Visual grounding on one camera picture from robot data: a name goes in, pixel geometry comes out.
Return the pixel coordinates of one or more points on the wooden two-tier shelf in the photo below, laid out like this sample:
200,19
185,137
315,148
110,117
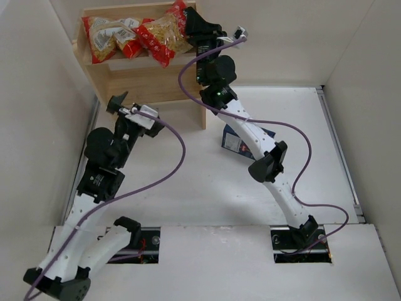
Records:
144,79

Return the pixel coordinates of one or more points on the blue Barilla pasta box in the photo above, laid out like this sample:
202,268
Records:
233,142

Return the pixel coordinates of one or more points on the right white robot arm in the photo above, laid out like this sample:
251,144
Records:
215,72

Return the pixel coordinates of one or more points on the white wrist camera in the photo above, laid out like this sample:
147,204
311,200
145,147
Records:
140,114
235,40

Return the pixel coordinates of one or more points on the aluminium rail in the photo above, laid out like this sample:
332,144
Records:
344,166
82,161

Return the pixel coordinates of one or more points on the red pasta bag label side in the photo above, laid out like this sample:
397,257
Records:
107,36

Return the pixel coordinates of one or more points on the red pasta bag front side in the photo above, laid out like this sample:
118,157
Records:
165,38

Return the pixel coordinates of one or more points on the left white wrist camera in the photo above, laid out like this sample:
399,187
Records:
140,114

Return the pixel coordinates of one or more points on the left aluminium rail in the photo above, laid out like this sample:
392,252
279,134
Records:
82,161

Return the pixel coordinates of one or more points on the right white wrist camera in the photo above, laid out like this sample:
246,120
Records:
235,40

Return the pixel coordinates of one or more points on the right aluminium rail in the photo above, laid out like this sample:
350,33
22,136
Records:
344,166

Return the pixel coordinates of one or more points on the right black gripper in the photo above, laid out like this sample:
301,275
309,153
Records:
204,32

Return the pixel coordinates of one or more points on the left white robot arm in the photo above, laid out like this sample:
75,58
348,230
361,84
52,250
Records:
77,252

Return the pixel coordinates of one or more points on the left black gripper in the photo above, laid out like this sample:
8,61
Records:
124,113

